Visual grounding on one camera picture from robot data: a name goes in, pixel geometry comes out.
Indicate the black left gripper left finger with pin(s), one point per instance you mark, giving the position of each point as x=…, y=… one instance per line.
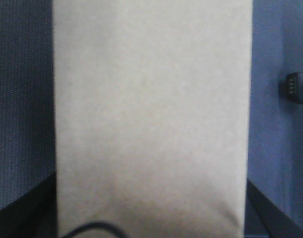
x=33, y=215

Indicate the black orange barcode scanner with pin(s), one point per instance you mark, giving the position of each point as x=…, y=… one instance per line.
x=293, y=87

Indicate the beige cardboard package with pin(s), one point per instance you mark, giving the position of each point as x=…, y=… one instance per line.
x=151, y=112

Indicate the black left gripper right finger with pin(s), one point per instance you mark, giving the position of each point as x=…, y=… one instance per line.
x=265, y=220

